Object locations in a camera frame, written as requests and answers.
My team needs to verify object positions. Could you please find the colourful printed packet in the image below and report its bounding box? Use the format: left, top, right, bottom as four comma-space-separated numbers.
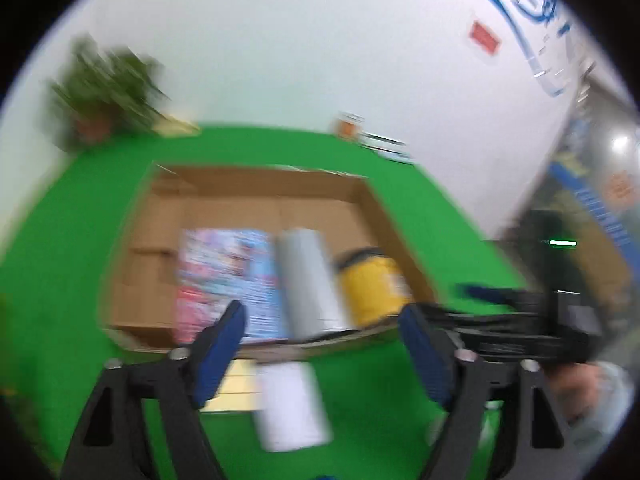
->
175, 227, 286, 346

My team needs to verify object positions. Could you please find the red wall notice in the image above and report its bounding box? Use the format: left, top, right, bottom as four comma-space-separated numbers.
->
467, 20, 503, 58

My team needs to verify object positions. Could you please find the small orange box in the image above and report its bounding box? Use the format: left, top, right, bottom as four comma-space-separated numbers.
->
334, 112, 366, 141

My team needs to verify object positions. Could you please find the person's right hand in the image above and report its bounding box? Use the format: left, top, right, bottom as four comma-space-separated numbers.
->
546, 362, 603, 425

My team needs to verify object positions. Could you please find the person's right forearm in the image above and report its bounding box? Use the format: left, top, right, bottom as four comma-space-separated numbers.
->
570, 360, 637, 461

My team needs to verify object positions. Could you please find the potted plant in orange pot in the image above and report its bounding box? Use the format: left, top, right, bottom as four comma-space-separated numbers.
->
47, 35, 171, 153

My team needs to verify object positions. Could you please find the yellow label glass jar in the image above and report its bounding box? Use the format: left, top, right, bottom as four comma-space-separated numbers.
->
334, 246, 413, 328

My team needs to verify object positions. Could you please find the green tablecloth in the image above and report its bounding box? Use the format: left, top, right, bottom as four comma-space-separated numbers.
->
0, 125, 531, 480

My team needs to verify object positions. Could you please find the white plastic bottle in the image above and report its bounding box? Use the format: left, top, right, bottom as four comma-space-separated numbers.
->
252, 360, 333, 453

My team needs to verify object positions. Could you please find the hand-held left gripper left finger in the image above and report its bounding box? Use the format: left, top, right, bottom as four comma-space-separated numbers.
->
60, 300, 248, 480

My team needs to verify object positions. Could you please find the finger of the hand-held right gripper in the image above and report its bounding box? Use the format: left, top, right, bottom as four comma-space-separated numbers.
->
457, 282, 556, 311
425, 305, 556, 363

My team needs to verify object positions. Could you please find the blue wall decal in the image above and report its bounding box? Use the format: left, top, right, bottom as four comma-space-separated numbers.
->
410, 0, 581, 98

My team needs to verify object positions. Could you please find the silver metal tin can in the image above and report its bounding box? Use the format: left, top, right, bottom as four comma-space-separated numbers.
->
275, 227, 353, 341

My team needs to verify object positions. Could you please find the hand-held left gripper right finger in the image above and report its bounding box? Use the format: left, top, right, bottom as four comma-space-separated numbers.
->
398, 304, 581, 480

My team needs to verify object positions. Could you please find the large cardboard tray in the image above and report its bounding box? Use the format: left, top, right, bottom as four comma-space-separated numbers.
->
102, 162, 438, 361

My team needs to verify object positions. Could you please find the glass door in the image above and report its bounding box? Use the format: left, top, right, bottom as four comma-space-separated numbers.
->
495, 60, 640, 321

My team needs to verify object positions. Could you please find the pale yellow puzzle cube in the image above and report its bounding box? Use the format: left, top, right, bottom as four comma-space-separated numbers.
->
200, 360, 263, 413

